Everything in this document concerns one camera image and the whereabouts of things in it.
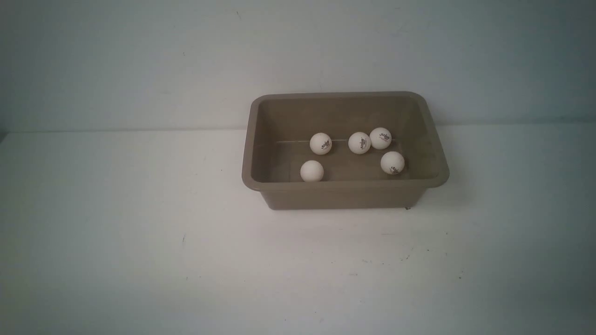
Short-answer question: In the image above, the tan plastic storage bin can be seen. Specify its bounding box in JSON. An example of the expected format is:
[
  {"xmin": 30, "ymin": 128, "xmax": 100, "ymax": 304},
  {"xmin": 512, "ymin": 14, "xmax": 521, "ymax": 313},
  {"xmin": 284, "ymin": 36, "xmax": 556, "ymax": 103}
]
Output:
[{"xmin": 241, "ymin": 91, "xmax": 449, "ymax": 210}]

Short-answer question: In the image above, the white ping-pong ball with logo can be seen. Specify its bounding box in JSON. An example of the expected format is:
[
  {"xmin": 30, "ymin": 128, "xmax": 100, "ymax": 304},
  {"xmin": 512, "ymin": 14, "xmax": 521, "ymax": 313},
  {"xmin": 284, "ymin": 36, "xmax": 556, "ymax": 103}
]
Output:
[{"xmin": 309, "ymin": 132, "xmax": 332, "ymax": 155}]

